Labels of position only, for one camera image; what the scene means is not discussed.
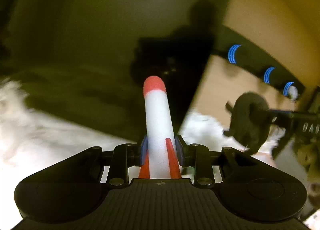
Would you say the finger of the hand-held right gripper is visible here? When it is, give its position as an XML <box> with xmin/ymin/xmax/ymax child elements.
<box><xmin>250</xmin><ymin>108</ymin><xmax>293</xmax><ymax>123</ymax></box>

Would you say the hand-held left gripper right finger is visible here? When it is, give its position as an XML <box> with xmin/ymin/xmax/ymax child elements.
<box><xmin>174</xmin><ymin>135</ymin><xmax>253</xmax><ymax>187</ymax></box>

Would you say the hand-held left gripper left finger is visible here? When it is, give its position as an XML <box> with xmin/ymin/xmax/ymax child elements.
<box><xmin>85</xmin><ymin>135</ymin><xmax>149</xmax><ymax>187</ymax></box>

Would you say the white and red foam rocket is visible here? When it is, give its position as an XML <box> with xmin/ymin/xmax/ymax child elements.
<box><xmin>137</xmin><ymin>76</ymin><xmax>181</xmax><ymax>179</ymax></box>

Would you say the black storage box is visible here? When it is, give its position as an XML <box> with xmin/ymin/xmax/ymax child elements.
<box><xmin>131</xmin><ymin>36</ymin><xmax>209</xmax><ymax>123</ymax></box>

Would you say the black device with blue rings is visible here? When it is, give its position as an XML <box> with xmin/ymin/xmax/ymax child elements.
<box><xmin>212</xmin><ymin>26</ymin><xmax>307</xmax><ymax>95</ymax></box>

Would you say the white fluffy blanket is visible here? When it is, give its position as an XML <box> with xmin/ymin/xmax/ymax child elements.
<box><xmin>0</xmin><ymin>80</ymin><xmax>285</xmax><ymax>178</ymax></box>

